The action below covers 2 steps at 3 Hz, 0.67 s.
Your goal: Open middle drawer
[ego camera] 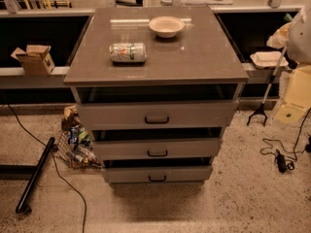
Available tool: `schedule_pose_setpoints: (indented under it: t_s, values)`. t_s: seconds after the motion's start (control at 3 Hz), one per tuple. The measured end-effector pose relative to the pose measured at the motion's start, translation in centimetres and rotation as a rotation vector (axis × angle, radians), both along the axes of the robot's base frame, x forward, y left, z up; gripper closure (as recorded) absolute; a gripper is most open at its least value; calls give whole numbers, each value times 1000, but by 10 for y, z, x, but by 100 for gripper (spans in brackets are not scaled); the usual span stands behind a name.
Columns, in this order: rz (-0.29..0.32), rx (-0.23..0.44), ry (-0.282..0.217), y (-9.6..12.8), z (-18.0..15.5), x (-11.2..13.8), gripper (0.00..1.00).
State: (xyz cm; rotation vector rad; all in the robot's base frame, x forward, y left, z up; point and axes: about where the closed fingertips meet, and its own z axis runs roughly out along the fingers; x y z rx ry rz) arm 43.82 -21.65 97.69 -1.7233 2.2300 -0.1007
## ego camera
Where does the grey drawer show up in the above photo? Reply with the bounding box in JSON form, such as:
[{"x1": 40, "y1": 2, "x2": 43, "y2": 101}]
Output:
[
  {"x1": 102, "y1": 166, "x2": 212, "y2": 183},
  {"x1": 92, "y1": 138, "x2": 222, "y2": 160},
  {"x1": 77, "y1": 101, "x2": 237, "y2": 130}
]

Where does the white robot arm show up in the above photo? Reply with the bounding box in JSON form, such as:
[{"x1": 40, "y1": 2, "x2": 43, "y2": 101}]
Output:
[{"x1": 266, "y1": 3, "x2": 311, "y2": 64}]

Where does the grey drawer cabinet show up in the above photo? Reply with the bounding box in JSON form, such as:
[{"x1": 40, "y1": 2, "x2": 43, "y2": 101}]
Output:
[{"x1": 63, "y1": 6, "x2": 250, "y2": 189}]

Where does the grey top drawer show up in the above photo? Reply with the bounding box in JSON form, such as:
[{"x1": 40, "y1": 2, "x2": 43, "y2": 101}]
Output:
[{"x1": 77, "y1": 101, "x2": 237, "y2": 130}]

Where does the grey bottom drawer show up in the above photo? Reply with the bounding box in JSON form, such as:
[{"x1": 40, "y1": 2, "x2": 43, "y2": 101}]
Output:
[{"x1": 102, "y1": 166, "x2": 212, "y2": 183}]

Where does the open cardboard box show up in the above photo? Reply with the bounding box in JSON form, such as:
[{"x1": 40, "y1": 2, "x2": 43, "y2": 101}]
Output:
[{"x1": 11, "y1": 45, "x2": 54, "y2": 77}]

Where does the green white soda can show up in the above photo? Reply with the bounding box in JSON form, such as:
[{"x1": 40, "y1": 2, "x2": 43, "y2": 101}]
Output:
[{"x1": 109, "y1": 43, "x2": 147, "y2": 63}]

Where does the white paper bowl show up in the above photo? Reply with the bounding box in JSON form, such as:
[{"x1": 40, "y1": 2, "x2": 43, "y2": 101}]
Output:
[{"x1": 149, "y1": 17, "x2": 185, "y2": 39}]

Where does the grabber reacher tool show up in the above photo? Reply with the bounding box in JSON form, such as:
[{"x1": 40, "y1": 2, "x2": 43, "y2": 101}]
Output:
[{"x1": 247, "y1": 47, "x2": 287, "y2": 125}]

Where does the white takeout container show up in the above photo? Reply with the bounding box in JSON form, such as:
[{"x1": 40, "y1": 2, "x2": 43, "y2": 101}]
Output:
[{"x1": 250, "y1": 51, "x2": 281, "y2": 69}]

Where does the yellow plastic bin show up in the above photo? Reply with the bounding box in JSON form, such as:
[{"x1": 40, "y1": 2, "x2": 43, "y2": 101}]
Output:
[{"x1": 275, "y1": 65, "x2": 311, "y2": 123}]

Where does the black metal leg bar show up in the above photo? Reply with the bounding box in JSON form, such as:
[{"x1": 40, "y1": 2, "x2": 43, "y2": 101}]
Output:
[{"x1": 16, "y1": 137, "x2": 55, "y2": 215}]

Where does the wire basket with trash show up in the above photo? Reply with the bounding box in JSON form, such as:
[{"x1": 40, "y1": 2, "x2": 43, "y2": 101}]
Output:
[{"x1": 57, "y1": 105, "x2": 100, "y2": 169}]

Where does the black power adapter cable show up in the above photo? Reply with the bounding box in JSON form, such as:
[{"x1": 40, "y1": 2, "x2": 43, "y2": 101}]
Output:
[{"x1": 259, "y1": 107, "x2": 311, "y2": 174}]

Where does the black floor cable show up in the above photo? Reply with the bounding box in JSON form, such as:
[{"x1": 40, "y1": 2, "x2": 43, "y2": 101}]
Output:
[{"x1": 0, "y1": 92, "x2": 88, "y2": 233}]

